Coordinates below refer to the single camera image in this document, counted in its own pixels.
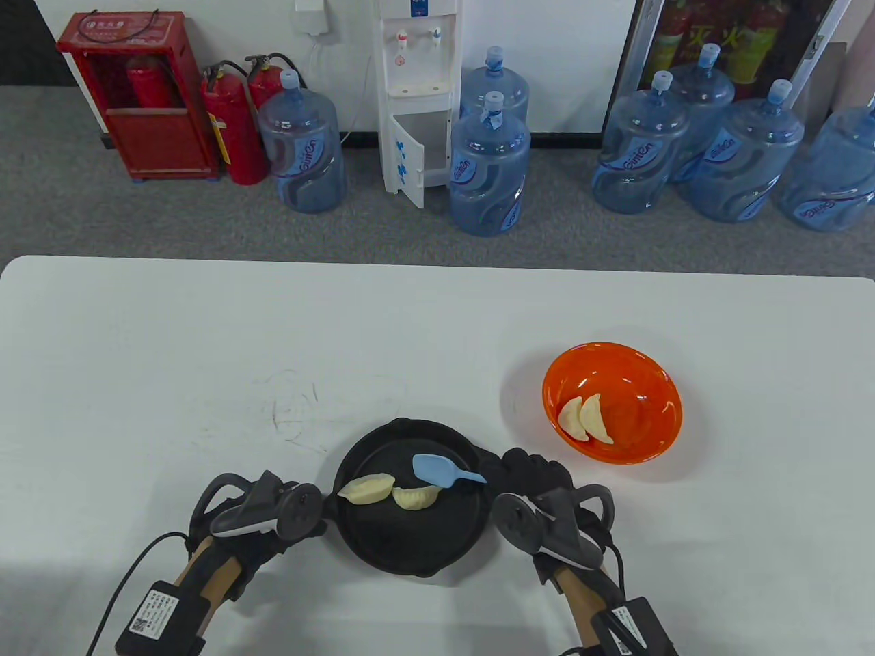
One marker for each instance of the person's left hand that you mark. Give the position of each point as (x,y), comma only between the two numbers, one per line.
(273,550)

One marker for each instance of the person's right hand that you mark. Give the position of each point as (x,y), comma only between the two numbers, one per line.
(533,471)

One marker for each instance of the pale yellow dumpling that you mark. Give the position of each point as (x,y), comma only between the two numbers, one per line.
(596,420)
(571,418)
(369,489)
(415,499)

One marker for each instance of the blue dessert shovel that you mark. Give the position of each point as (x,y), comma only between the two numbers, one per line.
(434,468)

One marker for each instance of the orange plastic bowl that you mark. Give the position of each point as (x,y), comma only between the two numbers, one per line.
(636,383)

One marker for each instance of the black frying pan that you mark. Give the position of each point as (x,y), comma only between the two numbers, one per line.
(410,540)

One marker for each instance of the person's left forearm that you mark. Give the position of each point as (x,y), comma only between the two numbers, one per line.
(212,575)

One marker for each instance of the person's right forearm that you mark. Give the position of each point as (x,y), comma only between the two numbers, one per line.
(581,605)

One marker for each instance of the row of blue water jugs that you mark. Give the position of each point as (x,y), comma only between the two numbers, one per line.
(489,171)

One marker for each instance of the white water dispenser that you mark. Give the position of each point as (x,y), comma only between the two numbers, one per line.
(417,75)

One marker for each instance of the red fire extinguisher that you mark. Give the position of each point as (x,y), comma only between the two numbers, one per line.
(263,85)
(236,137)
(147,89)

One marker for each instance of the red fire extinguisher cabinet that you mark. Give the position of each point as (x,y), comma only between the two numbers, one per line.
(160,143)

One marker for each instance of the fire safety poster board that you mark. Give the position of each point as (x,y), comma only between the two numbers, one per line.
(752,41)

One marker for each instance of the white wall adapter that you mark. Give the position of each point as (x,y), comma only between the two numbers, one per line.
(311,17)

